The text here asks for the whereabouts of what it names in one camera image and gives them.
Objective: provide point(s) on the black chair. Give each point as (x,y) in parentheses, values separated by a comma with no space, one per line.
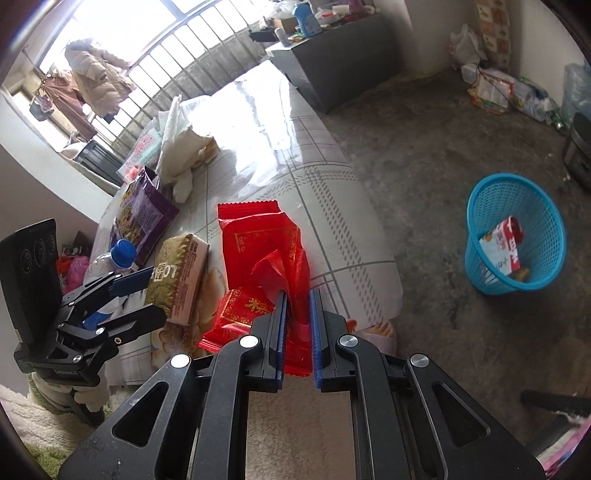
(99,159)

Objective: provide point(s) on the large red snack packet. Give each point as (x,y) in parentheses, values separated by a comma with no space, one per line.
(258,235)

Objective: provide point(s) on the pink printed packet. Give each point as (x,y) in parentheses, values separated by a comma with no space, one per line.
(141,152)

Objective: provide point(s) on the pink hanging coat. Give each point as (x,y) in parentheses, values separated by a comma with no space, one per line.
(69,101)

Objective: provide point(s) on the small white bottle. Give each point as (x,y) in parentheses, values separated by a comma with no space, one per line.
(281,37)

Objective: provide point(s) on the beige fleece blanket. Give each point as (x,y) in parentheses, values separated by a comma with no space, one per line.
(300,438)

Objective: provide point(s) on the pile of packaging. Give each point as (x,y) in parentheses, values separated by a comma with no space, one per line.
(498,90)

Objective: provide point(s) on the pink printed cloth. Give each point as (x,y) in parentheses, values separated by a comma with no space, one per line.
(568,447)

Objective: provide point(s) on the black box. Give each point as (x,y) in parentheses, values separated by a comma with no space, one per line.
(263,35)

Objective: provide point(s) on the black rice cooker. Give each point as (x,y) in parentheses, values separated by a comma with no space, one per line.
(579,147)

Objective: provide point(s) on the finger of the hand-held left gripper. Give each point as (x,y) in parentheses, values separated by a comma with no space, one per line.
(138,321)
(134,280)

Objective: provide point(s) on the green and white shaggy cushion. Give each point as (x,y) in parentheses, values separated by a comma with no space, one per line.
(23,415)

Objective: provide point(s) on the red plastic wrapper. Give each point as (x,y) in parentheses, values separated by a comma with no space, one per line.
(299,332)

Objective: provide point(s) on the red and white carton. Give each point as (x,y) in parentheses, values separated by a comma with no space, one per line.
(501,249)

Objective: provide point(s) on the white plastic bag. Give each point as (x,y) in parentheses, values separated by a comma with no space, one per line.
(466,46)

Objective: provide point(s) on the water bottle with blue cap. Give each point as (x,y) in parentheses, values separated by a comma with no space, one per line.
(123,253)

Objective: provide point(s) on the purple cup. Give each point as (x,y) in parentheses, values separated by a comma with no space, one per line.
(355,4)

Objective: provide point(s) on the patterned rolled mat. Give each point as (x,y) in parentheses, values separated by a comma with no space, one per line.
(494,37)

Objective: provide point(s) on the gold snack packet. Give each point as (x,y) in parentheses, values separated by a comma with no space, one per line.
(180,277)

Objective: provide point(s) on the grey cabinet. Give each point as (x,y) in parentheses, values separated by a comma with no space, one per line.
(351,69)

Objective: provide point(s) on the beige hanging coat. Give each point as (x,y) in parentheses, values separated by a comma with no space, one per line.
(99,78)

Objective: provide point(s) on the blue detergent bottle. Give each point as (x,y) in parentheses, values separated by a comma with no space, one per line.
(310,21)

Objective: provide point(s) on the pink plastic bag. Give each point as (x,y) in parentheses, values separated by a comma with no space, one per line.
(76,274)

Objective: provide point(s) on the metal balcony railing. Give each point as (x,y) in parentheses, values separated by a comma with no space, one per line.
(194,69)

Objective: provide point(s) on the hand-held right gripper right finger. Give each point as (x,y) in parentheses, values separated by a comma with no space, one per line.
(316,332)

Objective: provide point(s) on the small red snack packet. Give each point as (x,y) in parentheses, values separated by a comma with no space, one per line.
(231,314)

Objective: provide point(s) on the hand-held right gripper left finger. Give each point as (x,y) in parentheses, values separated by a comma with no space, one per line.
(282,332)

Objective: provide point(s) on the blue plastic basket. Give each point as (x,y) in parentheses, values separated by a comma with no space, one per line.
(485,272)

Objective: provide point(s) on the floral plastic tablecloth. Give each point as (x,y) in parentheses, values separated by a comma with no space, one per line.
(300,147)

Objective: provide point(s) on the cardboard box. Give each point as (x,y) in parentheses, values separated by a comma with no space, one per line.
(286,25)

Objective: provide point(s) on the purple snack bag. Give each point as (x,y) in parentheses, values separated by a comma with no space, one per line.
(143,212)

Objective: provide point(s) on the cream cloth bag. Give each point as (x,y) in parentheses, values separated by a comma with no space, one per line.
(184,147)

